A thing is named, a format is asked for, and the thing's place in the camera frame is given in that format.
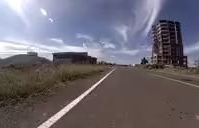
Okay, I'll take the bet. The low dark building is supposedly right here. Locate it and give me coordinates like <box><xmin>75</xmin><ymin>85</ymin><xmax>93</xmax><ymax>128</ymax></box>
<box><xmin>51</xmin><ymin>51</ymin><xmax>98</xmax><ymax>65</ymax></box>

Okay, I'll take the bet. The tree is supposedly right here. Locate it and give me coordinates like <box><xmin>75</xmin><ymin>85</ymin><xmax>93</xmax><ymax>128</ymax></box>
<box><xmin>140</xmin><ymin>56</ymin><xmax>150</xmax><ymax>66</ymax></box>

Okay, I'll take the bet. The solid white painted line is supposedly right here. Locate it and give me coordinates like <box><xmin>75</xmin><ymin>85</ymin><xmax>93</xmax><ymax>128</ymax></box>
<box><xmin>36</xmin><ymin>67</ymin><xmax>117</xmax><ymax>128</ymax></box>
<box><xmin>149</xmin><ymin>72</ymin><xmax>199</xmax><ymax>93</ymax></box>

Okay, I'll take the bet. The grey asphalt road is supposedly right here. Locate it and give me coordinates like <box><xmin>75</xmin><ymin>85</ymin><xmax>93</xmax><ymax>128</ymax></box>
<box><xmin>0</xmin><ymin>65</ymin><xmax>199</xmax><ymax>128</ymax></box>

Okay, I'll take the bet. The tall unfinished building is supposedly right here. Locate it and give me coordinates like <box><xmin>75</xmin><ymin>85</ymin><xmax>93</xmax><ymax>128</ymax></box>
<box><xmin>150</xmin><ymin>19</ymin><xmax>189</xmax><ymax>69</ymax></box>

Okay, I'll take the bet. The low grey building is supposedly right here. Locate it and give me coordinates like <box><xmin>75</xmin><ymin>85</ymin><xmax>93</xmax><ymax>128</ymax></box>
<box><xmin>0</xmin><ymin>51</ymin><xmax>52</xmax><ymax>66</ymax></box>

